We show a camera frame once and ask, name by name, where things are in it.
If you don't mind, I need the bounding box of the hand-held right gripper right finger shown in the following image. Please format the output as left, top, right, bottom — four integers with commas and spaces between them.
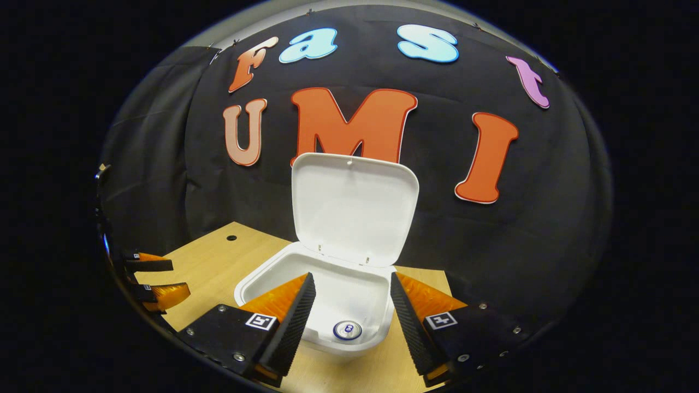
389, 271, 538, 389

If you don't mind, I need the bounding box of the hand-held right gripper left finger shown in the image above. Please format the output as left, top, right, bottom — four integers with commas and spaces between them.
177, 272, 317, 389

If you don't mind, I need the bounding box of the silver pop can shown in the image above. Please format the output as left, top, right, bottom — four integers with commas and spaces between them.
333, 320, 363, 341

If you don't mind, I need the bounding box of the white desktop garbage bin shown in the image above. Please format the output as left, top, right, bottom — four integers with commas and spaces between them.
234, 152, 421, 358

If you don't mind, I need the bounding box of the wooden desktop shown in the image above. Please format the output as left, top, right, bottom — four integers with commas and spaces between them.
134, 221, 454, 393

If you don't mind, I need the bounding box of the black backdrop cloth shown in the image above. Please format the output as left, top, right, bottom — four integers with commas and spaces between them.
98, 4, 615, 339

